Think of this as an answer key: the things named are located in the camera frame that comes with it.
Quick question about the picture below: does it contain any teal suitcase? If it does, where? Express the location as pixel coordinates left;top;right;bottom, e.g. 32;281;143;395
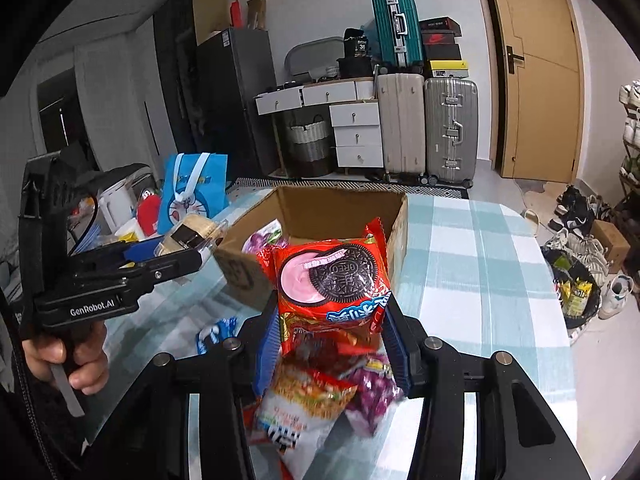
371;0;425;72

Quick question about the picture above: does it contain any yellow drink carton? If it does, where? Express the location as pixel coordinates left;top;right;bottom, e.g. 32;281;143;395
115;220;146;243

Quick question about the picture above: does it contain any black cable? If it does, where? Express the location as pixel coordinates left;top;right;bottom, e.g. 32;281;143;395
67;195;101;256

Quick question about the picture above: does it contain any pile of shoes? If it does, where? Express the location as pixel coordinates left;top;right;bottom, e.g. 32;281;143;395
520;185;636;321

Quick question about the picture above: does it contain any red crinkled snack packet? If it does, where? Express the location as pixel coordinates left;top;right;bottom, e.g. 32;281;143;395
256;217;392;359

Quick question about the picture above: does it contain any black tall cabinet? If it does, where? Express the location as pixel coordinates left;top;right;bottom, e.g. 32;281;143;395
152;0;201;161

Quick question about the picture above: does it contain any silver suitcase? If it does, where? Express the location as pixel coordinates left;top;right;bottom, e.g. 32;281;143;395
424;77;478;186

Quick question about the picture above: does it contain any yellow black shoe box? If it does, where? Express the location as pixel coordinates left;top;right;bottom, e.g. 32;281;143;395
429;59;471;80

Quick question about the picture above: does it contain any red rounded container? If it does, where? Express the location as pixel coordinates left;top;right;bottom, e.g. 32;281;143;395
136;187;163;236

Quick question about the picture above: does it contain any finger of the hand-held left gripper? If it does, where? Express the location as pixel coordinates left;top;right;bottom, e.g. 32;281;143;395
122;249;205;297
67;237;168;273

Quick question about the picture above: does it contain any flat cardboard sheet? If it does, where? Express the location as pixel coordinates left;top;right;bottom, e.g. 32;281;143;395
192;0;228;46

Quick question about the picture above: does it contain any shoe rack with sneakers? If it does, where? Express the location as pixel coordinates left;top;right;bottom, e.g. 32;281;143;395
617;80;640;221

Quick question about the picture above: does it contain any grey oval mirror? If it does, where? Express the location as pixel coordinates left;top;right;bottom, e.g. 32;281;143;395
285;36;346;86

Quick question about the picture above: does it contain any blue snack packet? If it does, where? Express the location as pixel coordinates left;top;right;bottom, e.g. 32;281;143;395
197;317;240;356

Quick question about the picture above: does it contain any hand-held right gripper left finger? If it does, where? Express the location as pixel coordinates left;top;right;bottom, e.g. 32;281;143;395
87;302;281;480

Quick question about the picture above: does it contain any clear plastic cake pack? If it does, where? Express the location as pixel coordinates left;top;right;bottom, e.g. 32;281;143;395
155;214;228;261

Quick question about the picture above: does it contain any plain black shoe box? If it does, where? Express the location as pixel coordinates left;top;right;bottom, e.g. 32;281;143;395
424;44;462;62

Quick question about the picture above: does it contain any white drawer desk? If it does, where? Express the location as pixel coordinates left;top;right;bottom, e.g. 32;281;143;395
255;79;383;171

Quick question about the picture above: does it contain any teal checked tablecloth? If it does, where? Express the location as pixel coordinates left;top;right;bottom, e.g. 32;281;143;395
80;177;571;480

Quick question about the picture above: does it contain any person's left hand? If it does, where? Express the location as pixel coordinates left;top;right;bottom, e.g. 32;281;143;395
22;321;108;396

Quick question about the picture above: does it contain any dark grey fridge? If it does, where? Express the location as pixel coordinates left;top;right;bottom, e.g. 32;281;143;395
195;27;278;181

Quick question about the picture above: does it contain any red pink cookie packet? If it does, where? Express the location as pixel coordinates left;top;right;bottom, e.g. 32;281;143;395
272;241;392;313

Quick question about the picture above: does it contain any small brown cardboard box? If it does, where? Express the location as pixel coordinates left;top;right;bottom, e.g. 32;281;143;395
590;220;631;273

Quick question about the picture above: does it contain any dark kitchen appliance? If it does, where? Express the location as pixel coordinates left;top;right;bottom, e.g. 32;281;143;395
102;162;156;196

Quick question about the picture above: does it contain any blue cartoon tote bag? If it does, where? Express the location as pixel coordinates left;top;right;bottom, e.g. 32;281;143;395
159;152;228;236

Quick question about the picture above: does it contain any black printed bag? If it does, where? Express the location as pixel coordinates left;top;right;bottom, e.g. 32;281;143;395
342;30;369;58

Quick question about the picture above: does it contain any purple candy packet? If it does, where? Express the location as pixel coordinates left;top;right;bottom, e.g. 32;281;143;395
345;355;406;436
242;219;291;256

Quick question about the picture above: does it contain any grey white woven basket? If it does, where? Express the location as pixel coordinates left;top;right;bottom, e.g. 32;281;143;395
282;114;333;176

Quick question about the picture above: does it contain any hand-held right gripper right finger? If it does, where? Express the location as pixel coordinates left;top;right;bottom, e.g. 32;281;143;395
381;304;591;480

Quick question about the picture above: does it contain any white red noodle snack packet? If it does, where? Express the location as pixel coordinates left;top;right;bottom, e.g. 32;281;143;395
247;360;358;480

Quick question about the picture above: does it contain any brown paper carton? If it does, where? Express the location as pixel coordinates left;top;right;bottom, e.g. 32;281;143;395
246;0;267;31

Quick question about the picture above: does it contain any white kettle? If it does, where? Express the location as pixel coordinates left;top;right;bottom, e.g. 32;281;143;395
97;187;133;231

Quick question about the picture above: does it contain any beige suitcase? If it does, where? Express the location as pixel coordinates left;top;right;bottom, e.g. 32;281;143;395
376;73;426;176

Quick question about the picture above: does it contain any wooden door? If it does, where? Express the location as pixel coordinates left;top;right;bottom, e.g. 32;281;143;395
482;0;586;183

